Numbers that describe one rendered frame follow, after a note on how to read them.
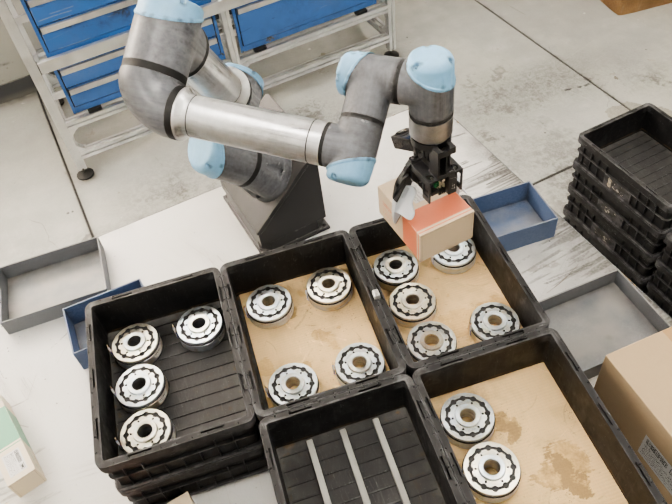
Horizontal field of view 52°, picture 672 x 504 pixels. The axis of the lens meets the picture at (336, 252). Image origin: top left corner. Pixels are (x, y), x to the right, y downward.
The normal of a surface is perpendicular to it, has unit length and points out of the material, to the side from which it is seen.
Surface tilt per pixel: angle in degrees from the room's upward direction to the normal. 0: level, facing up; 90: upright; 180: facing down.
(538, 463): 0
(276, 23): 90
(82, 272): 0
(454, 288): 0
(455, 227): 90
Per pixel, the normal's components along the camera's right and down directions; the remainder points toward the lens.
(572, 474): -0.10, -0.66
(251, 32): 0.46, 0.64
